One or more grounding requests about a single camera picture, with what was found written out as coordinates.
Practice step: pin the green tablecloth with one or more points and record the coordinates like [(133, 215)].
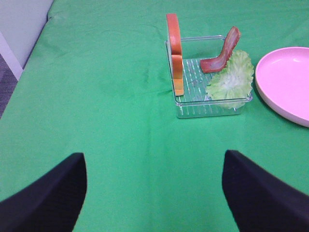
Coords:
[(97, 82)]

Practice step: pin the bacon strip from box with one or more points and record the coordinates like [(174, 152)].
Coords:
[(218, 63)]

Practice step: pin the green lettuce leaf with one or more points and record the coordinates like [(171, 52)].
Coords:
[(234, 81)]

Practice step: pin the pink round plate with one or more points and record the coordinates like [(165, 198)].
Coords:
[(282, 81)]

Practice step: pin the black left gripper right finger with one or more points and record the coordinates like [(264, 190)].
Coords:
[(259, 201)]

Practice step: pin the bread slice from box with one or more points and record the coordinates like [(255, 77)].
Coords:
[(175, 53)]

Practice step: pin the clear left plastic box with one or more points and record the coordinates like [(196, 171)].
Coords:
[(193, 103)]

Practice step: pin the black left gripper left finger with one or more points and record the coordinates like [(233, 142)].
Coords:
[(52, 203)]

